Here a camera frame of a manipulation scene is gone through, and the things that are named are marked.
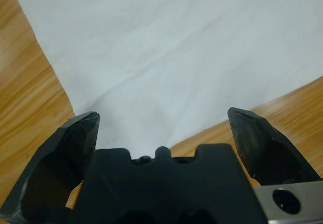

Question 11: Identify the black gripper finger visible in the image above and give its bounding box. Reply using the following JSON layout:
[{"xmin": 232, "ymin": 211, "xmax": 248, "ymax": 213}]
[
  {"xmin": 0, "ymin": 111, "xmax": 100, "ymax": 224},
  {"xmin": 227, "ymin": 107, "xmax": 323, "ymax": 187}
]

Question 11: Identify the white t-shirt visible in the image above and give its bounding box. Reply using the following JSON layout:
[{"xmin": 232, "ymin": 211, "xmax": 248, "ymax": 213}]
[{"xmin": 7, "ymin": 0, "xmax": 323, "ymax": 160}]

